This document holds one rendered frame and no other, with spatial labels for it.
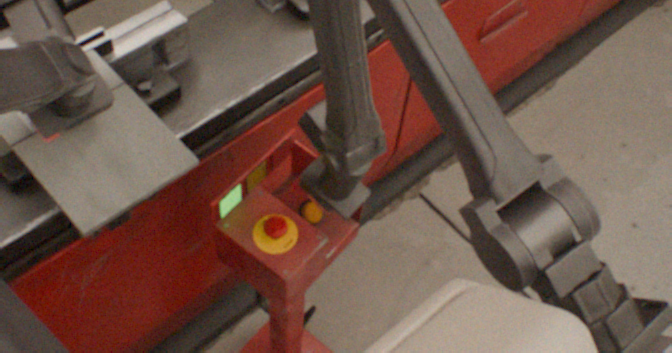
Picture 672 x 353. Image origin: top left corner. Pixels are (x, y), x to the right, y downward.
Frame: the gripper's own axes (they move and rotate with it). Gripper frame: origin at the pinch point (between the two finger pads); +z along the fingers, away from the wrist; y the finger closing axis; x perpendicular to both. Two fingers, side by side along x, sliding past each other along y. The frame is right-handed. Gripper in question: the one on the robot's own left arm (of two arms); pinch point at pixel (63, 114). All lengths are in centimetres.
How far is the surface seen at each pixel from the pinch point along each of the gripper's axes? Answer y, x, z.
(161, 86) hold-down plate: -17.4, 1.2, 12.2
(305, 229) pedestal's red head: -23.2, 33.4, 9.3
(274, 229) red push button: -18.3, 30.4, 7.5
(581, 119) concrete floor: -144, 62, 83
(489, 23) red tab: -98, 22, 36
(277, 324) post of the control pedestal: -20, 50, 48
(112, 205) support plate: 2.5, 14.6, -5.8
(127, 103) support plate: -8.3, 2.9, 0.4
